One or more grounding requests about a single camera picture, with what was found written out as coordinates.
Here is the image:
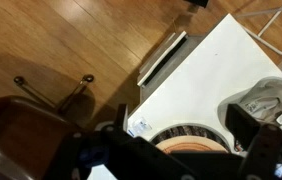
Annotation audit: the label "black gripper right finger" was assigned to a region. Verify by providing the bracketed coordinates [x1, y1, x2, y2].
[225, 103, 282, 180]

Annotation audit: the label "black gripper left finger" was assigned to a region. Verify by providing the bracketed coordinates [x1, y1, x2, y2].
[44, 103, 139, 180]

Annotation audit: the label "round log slice pillow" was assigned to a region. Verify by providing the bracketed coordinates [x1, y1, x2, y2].
[150, 124, 232, 155]

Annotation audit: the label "metal chair base legs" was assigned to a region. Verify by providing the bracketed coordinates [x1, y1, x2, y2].
[13, 73, 95, 116]

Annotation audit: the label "cleaning wipes packet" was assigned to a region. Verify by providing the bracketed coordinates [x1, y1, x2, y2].
[127, 117, 153, 138]

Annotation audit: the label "beige cap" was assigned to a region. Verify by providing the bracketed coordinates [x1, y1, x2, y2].
[239, 79, 282, 127]

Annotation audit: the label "white desk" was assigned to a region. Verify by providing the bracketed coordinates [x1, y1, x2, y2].
[87, 13, 282, 180]

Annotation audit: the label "white drawer unit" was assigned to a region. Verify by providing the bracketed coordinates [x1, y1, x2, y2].
[136, 30, 206, 103]

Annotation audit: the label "white metal rack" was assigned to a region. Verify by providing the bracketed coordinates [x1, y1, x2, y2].
[232, 0, 282, 58]

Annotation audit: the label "black floor object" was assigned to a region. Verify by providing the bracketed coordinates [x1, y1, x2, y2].
[184, 0, 211, 9]

